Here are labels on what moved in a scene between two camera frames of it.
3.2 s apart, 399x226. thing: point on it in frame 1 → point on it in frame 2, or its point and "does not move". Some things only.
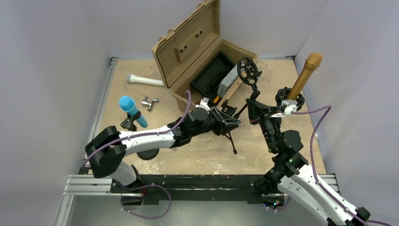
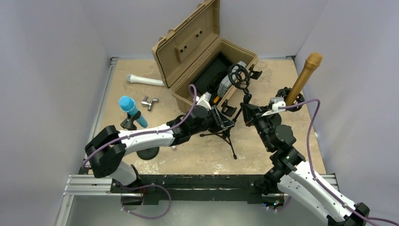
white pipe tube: (132, 78) does not move
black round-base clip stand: (147, 154) does not move
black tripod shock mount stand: (248, 74) → (239, 76)
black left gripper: (228, 124) does not move
